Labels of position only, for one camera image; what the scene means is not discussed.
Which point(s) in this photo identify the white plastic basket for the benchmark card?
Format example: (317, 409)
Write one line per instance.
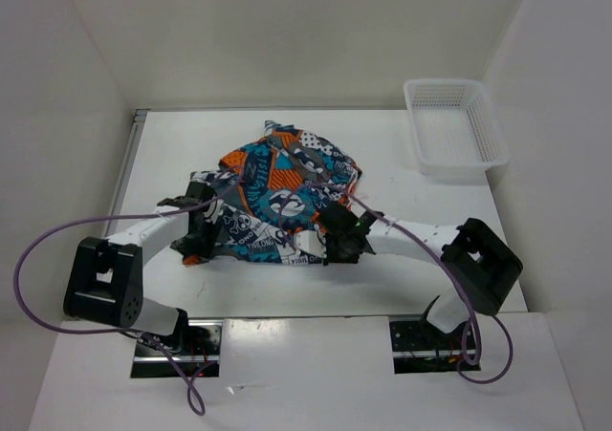
(454, 127)

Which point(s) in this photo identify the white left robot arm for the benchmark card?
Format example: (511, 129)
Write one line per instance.
(153, 234)

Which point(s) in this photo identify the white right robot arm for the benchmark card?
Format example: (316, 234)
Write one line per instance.
(481, 267)

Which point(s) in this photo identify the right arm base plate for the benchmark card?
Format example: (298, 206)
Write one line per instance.
(418, 348)

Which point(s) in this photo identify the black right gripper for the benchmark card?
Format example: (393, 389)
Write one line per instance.
(331, 257)

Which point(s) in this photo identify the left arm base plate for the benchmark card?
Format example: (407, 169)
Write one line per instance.
(197, 356)

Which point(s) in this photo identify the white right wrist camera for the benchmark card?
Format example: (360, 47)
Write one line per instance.
(311, 242)

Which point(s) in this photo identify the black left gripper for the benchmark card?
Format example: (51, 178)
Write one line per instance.
(204, 248)

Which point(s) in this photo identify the colourful patterned shorts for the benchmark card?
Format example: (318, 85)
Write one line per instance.
(273, 188)

